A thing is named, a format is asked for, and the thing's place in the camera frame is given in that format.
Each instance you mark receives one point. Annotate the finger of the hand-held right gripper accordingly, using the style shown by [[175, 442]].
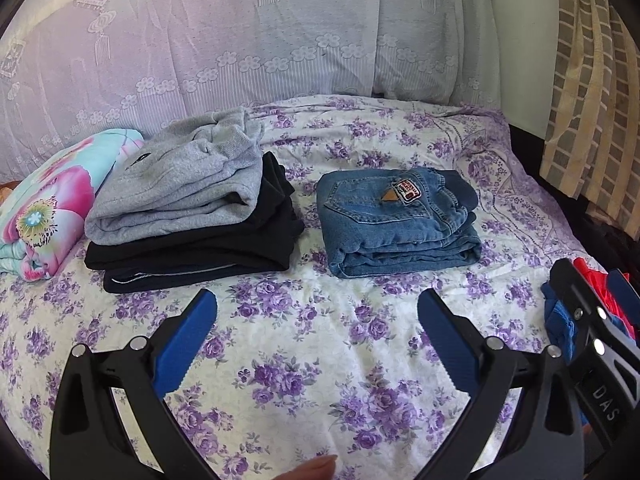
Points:
[[625, 290], [580, 305]]

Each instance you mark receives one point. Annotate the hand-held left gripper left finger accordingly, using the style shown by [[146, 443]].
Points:
[[187, 340]]

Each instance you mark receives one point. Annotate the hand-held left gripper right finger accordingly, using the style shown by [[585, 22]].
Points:
[[447, 335]]

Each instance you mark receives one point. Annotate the blue and red garment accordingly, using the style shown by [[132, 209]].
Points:
[[555, 320]]

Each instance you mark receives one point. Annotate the blue denim jeans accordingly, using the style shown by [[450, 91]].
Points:
[[395, 225]]

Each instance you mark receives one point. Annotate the black folded pants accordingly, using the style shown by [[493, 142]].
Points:
[[200, 255]]

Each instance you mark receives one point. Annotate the person's left hand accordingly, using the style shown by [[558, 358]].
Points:
[[315, 469]]

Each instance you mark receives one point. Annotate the dark cloth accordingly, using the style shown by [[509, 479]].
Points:
[[590, 230]]

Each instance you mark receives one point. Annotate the purple floral bed sheet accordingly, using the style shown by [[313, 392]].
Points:
[[320, 360]]

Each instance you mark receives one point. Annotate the grey folded sweatshirt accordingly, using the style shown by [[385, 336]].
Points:
[[175, 180]]

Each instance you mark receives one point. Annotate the colourful floral blanket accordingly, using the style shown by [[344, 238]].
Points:
[[55, 200]]

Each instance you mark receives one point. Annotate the beige checked curtain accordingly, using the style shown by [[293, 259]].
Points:
[[595, 85]]

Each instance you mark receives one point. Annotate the grey lace cover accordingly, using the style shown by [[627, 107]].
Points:
[[175, 35]]

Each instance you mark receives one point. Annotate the lace covered pillow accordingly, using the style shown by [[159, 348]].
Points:
[[430, 25]]

